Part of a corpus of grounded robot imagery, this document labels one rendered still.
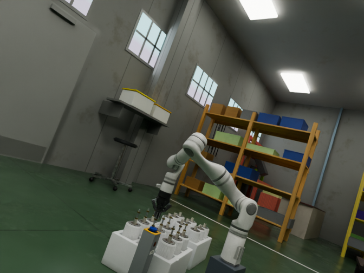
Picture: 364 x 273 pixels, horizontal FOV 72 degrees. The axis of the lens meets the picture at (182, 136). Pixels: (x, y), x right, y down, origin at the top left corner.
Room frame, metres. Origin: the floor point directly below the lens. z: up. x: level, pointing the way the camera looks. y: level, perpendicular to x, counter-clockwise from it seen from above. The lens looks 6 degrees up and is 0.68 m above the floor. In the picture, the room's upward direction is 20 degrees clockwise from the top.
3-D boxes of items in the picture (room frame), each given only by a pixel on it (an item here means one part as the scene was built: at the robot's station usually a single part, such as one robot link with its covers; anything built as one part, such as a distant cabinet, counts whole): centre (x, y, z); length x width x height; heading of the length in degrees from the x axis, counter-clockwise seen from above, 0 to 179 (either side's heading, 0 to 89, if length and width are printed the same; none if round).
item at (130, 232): (1.54, 0.09, 0.16); 0.10 x 0.10 x 0.18
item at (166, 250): (1.45, -0.13, 0.16); 0.10 x 0.10 x 0.18
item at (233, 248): (1.30, -0.43, 0.39); 0.09 x 0.09 x 0.17; 51
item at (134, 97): (4.13, 0.90, 1.39); 0.46 x 0.38 x 0.26; 141
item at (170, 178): (1.50, -0.03, 0.62); 0.09 x 0.07 x 0.15; 101
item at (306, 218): (7.07, -3.90, 0.40); 2.30 x 0.74 x 0.80; 141
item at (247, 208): (1.30, -0.43, 0.54); 0.09 x 0.09 x 0.17; 17
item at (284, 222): (5.27, -1.41, 1.13); 2.45 x 0.69 x 2.26; 51
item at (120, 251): (1.60, -0.07, 0.09); 0.39 x 0.39 x 0.18; 67
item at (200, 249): (2.09, -0.27, 0.09); 0.39 x 0.39 x 0.18; 65
